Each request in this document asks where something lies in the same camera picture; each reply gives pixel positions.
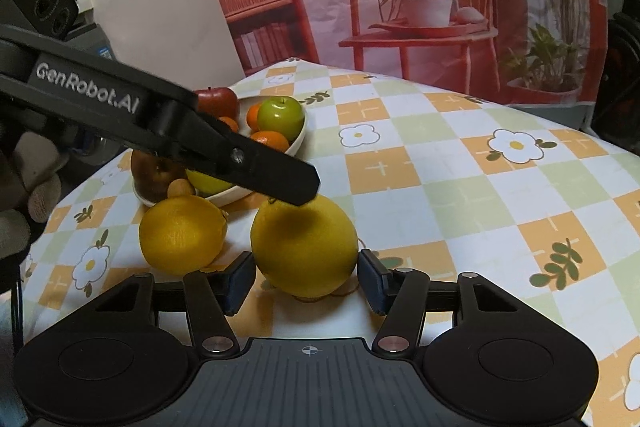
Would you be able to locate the person's left hand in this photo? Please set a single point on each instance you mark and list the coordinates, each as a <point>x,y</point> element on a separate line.
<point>40,177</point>

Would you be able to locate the large dark red apple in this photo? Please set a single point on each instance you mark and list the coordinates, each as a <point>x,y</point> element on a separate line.
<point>155,179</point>

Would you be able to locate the small yellow kumquat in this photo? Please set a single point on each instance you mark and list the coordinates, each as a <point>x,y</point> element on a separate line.
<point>181,188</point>

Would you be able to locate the grey washing machine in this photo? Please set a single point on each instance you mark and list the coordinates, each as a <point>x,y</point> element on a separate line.
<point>95,42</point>

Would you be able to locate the small bright red apple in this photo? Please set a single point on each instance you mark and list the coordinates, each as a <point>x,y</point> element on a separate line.
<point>217,102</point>

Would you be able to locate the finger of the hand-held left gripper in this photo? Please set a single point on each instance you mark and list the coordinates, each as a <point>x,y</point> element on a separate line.
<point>270,179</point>

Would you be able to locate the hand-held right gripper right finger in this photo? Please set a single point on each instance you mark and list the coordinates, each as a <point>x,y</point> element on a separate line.
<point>372,282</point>

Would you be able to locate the dark object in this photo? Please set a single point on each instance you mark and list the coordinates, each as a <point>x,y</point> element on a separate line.
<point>622,57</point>

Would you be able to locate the beige round plate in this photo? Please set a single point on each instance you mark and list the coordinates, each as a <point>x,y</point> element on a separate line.
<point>298,138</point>

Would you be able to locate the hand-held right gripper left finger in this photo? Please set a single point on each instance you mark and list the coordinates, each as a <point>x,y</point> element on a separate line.
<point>240,282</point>

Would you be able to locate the green apple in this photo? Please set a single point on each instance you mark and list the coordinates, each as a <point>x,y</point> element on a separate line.
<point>207,183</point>
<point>280,114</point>

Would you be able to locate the yellow lemon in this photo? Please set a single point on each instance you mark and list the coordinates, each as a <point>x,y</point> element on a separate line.
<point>180,232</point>
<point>305,247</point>

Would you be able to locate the white board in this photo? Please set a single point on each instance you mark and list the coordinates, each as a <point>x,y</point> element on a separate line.
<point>165,17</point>

